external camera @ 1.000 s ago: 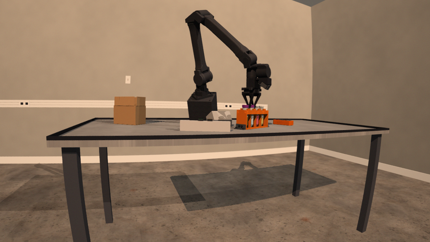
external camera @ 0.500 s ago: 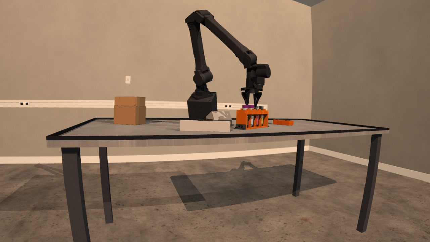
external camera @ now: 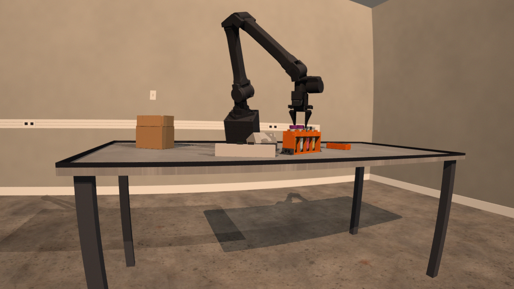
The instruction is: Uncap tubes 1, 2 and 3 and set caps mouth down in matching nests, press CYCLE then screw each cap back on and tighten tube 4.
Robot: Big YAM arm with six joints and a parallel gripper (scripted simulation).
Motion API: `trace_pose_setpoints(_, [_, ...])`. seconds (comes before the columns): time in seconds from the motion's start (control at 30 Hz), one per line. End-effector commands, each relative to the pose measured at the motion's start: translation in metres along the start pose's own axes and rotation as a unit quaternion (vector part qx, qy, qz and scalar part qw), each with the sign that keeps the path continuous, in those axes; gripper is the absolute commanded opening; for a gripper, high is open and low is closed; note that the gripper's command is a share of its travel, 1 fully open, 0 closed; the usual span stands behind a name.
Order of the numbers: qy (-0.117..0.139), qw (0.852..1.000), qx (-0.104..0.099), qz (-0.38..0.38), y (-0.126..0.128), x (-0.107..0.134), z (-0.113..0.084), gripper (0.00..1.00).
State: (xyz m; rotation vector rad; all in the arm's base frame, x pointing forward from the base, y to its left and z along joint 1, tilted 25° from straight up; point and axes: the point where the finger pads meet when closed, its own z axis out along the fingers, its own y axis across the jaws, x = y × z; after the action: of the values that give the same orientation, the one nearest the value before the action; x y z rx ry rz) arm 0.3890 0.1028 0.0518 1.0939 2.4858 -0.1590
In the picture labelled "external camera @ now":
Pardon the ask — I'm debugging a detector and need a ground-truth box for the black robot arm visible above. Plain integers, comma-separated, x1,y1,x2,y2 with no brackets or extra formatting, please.
221,12,324,120

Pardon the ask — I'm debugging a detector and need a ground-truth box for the brown cardboard box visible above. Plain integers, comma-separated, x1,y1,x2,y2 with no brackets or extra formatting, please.
136,115,174,150

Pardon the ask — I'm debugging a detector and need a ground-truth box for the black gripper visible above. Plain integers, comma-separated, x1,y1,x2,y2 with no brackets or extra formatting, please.
288,105,313,128

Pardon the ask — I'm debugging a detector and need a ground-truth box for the black table edge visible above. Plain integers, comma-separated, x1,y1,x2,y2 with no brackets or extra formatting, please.
55,140,465,168

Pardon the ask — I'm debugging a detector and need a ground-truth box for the beige key housing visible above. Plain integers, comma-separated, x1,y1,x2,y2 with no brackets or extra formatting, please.
246,132,277,151

